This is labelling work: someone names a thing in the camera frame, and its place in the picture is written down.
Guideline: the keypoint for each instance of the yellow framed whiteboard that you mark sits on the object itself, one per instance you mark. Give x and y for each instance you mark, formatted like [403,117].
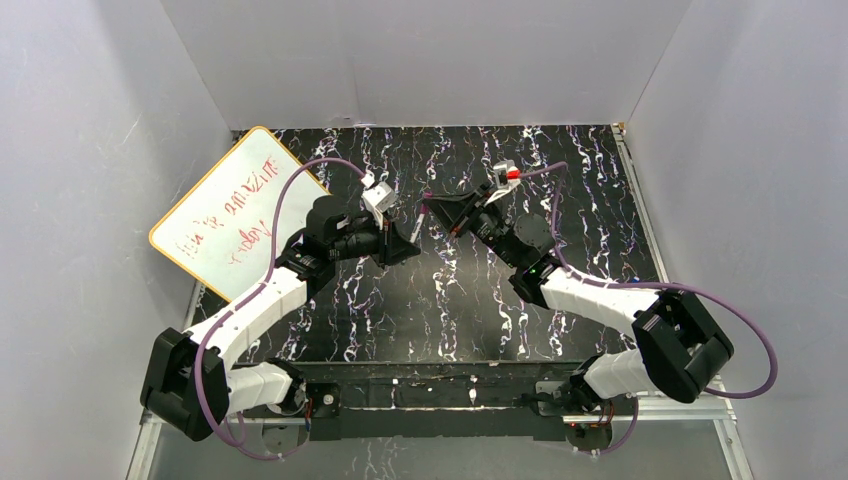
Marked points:
[224,229]

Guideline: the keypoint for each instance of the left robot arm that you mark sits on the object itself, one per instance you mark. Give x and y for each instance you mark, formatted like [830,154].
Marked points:
[192,379]

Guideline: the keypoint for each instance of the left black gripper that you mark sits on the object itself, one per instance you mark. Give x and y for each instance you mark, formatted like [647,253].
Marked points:
[387,242]

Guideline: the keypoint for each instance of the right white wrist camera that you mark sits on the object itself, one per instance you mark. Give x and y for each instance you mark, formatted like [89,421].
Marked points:
[507,177]

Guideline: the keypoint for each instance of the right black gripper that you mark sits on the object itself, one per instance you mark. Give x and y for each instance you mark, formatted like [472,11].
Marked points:
[472,217]

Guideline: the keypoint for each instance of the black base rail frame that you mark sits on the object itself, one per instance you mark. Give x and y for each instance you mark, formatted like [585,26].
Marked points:
[475,399]

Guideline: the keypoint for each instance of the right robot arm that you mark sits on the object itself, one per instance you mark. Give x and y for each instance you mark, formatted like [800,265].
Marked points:
[679,346]

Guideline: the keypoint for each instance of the silver pen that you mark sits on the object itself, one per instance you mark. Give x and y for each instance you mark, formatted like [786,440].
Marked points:
[418,224]

